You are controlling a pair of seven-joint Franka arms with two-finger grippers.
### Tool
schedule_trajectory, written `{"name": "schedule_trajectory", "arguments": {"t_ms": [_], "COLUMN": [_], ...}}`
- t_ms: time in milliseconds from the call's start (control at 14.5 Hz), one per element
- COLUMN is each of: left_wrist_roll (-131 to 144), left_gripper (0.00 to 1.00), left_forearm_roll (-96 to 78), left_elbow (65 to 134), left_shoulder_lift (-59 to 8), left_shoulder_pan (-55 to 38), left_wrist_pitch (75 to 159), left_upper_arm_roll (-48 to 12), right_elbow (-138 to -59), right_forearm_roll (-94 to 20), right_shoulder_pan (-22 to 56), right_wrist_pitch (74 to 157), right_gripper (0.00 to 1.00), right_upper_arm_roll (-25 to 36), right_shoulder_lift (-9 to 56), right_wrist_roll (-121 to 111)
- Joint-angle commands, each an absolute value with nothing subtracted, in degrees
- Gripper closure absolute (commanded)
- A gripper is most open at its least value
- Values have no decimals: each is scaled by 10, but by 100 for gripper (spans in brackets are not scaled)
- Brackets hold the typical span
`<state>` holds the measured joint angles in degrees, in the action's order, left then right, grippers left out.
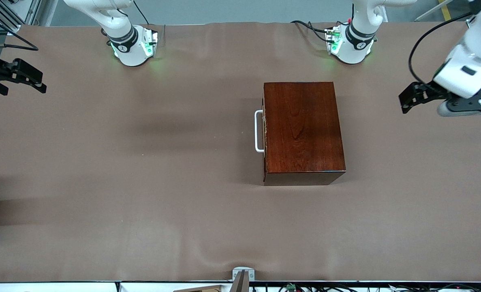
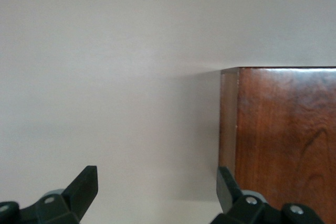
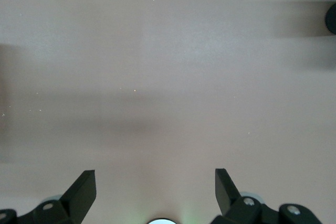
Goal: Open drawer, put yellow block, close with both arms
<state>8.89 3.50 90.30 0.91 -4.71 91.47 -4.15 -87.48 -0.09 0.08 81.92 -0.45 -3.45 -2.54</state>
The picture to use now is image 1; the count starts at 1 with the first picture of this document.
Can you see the brown table cover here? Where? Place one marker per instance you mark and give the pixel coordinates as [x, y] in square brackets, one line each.
[143, 223]

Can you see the light wooden board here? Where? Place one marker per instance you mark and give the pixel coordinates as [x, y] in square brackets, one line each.
[204, 289]

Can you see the aluminium frame profile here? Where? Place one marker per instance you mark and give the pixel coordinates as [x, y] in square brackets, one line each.
[470, 22]
[33, 10]

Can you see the small green connector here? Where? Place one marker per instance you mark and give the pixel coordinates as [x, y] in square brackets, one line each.
[291, 287]

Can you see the dark brown wooden cabinet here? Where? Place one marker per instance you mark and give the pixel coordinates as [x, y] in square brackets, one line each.
[305, 134]

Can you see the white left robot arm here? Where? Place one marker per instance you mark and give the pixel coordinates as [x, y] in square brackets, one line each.
[355, 50]

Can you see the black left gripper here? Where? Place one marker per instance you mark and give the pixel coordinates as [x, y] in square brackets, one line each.
[428, 91]

